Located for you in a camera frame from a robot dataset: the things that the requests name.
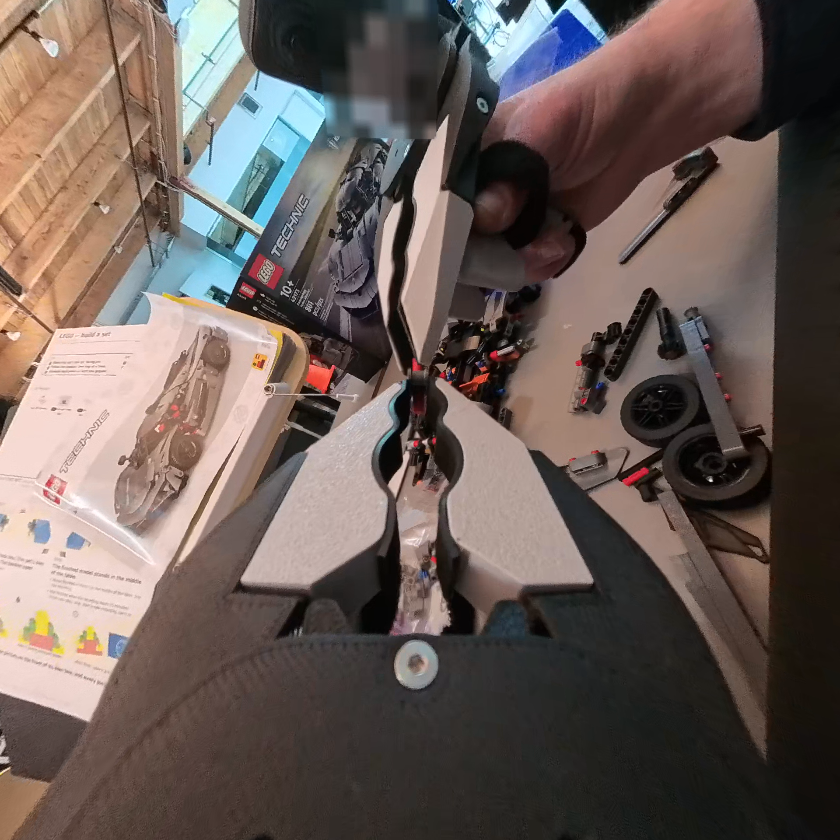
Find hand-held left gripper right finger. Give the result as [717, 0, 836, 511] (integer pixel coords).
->
[428, 379, 595, 634]

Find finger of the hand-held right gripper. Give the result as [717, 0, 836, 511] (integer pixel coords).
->
[375, 197, 421, 380]
[399, 115, 476, 368]

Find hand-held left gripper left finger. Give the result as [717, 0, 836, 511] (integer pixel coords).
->
[239, 381, 413, 634]

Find grey brick beam assembly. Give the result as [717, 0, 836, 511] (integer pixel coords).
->
[406, 357, 439, 490]

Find person's right forearm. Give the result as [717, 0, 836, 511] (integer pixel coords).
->
[577, 0, 840, 142]

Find dark toy set box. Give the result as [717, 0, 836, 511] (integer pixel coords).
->
[225, 134, 396, 385]

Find person's right hand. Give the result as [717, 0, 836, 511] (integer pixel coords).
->
[474, 0, 767, 283]

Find white book stand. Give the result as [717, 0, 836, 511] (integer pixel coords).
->
[174, 292, 361, 565]

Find grey brick panel red pins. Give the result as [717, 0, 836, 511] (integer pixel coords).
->
[566, 446, 632, 492]

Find large toy brick car model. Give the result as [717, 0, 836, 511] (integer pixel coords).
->
[430, 289, 547, 431]

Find clear bag of brick pieces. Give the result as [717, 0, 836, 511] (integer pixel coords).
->
[392, 453, 455, 636]

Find red black brick piece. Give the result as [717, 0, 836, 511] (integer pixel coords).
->
[619, 463, 665, 504]

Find small grey black brick assembly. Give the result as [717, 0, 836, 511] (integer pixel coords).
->
[568, 330, 623, 416]

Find large black toy wheel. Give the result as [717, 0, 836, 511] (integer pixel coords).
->
[661, 423, 773, 508]
[619, 374, 711, 448]

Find building manual in plastic sleeve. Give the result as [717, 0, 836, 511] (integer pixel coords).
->
[33, 292, 284, 567]

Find long black brick beam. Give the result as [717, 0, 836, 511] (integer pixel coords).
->
[602, 287, 660, 383]

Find black brick axle connector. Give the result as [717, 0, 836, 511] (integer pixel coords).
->
[655, 306, 688, 362]

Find blue panel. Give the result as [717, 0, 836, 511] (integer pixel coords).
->
[495, 7, 608, 83]

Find printed instruction sheet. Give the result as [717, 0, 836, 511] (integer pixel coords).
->
[0, 325, 161, 723]

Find grey rod brick piece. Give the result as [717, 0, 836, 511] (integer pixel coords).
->
[617, 146, 721, 265]

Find black brick bracket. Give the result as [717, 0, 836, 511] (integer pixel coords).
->
[692, 507, 770, 567]

